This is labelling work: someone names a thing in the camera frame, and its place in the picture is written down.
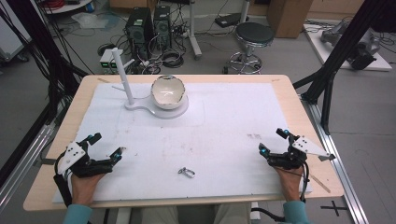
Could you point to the black metal frame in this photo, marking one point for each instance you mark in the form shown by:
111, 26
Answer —
34, 34
339, 46

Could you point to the white desk leg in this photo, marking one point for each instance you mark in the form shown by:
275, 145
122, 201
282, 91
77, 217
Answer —
194, 34

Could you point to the person's left hand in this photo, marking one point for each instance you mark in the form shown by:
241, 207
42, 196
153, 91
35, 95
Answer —
83, 189

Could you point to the small metal clip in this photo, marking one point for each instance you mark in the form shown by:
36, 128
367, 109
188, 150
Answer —
186, 172

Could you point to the white power supply unit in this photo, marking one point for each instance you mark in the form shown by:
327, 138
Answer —
105, 60
117, 63

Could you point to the wooden table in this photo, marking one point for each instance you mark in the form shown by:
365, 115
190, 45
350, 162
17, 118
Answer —
294, 102

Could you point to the grey robot device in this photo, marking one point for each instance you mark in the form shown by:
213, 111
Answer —
362, 46

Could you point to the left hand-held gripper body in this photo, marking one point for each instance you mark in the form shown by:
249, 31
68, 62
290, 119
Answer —
84, 165

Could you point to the flat black box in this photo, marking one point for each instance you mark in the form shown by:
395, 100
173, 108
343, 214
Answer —
230, 20

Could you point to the white stand with pegs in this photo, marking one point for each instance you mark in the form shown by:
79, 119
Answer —
123, 73

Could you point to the brown cardboard box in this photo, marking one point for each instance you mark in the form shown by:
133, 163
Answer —
288, 17

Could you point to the black round stool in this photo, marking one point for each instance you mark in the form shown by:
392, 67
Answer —
253, 32

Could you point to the white platform board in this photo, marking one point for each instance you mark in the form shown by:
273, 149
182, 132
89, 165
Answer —
323, 49

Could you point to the person's right hand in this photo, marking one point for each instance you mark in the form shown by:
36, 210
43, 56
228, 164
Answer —
291, 185

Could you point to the aluminium rail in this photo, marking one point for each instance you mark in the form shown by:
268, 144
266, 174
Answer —
339, 165
25, 158

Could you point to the white table mat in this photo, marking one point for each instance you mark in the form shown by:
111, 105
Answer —
218, 140

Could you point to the clear plastic sheet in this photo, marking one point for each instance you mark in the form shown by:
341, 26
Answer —
88, 20

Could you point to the black computer tower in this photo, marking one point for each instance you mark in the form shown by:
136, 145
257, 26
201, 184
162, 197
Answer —
138, 29
162, 25

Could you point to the white ceramic bowl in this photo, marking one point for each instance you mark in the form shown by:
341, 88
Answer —
168, 93

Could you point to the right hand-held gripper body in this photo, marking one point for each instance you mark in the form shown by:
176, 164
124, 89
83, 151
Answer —
289, 160

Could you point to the round white table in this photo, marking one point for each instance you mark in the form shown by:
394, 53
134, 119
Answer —
67, 6

